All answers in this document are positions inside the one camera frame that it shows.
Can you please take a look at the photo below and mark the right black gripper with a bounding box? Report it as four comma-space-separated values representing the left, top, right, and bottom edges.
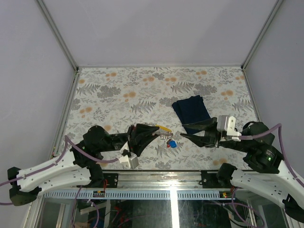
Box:
179, 115, 250, 152

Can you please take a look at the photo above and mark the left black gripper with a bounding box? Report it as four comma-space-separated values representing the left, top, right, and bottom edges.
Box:
100, 125, 162, 158

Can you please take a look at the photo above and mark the metal keyring with yellow handle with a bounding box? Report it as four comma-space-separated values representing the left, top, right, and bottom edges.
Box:
152, 125, 177, 148

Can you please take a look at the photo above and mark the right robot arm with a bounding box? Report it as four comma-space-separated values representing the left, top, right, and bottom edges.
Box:
182, 115, 304, 222

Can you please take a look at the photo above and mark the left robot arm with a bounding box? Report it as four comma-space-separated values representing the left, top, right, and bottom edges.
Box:
6, 123, 160, 206

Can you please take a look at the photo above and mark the dark blue folded cloth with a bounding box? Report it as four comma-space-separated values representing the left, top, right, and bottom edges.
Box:
171, 95, 210, 124

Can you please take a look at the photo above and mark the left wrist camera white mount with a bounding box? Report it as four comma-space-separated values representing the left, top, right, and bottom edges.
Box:
118, 142, 139, 169

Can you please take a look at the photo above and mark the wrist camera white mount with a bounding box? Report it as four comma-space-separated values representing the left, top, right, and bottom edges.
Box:
118, 142, 139, 169
217, 115, 242, 142

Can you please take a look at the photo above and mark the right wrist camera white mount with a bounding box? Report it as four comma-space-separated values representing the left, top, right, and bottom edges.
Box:
217, 115, 242, 142

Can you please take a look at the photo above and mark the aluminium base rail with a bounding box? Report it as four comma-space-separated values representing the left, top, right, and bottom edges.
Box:
38, 170, 240, 190

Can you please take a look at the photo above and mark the slotted grey cable duct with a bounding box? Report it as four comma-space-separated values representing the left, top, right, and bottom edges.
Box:
44, 189, 221, 200

